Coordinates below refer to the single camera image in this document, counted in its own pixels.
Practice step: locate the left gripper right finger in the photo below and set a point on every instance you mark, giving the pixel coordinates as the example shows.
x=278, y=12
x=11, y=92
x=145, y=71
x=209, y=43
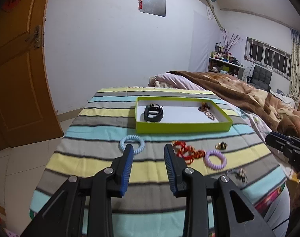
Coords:
x=174, y=167

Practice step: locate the floral curtain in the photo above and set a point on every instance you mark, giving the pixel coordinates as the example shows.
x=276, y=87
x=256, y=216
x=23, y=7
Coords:
x=295, y=68

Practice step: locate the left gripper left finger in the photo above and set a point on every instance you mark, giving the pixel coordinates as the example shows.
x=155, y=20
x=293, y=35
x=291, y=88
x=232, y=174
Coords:
x=122, y=168

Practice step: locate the cluttered white shelf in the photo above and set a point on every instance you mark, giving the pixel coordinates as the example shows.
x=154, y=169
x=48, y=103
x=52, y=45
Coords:
x=221, y=61

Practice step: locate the window with bars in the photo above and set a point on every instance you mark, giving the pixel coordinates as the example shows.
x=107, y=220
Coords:
x=268, y=56

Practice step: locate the striped fleece blanket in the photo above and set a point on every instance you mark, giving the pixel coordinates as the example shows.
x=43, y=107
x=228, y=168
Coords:
x=148, y=207

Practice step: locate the black chair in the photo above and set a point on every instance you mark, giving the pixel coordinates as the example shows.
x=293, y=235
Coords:
x=260, y=78

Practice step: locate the red knot cord charm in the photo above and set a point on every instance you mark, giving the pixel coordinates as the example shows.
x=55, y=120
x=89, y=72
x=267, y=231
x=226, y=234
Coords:
x=179, y=145

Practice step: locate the wall conduit pipe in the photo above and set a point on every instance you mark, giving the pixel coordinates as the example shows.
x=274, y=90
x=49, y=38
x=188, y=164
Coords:
x=215, y=16

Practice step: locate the brown patterned blanket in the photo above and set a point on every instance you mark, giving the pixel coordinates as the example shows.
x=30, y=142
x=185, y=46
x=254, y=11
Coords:
x=277, y=115

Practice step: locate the dried branch bouquet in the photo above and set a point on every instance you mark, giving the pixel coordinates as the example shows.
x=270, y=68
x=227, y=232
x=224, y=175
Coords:
x=230, y=40

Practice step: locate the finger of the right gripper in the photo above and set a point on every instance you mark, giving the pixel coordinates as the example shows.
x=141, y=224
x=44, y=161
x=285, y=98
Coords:
x=277, y=140

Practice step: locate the wooden door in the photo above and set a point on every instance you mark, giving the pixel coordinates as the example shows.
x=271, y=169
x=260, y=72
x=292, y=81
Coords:
x=27, y=113

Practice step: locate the brass door latch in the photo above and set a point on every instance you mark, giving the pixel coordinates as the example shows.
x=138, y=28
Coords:
x=36, y=37

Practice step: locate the gold black brooch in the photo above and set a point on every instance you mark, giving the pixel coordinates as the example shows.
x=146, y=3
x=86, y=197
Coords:
x=221, y=146

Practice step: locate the silver wall panel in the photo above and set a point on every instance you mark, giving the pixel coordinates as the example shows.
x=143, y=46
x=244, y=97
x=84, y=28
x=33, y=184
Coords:
x=155, y=7

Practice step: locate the green shallow tray box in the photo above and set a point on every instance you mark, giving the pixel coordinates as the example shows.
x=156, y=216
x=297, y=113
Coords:
x=181, y=115

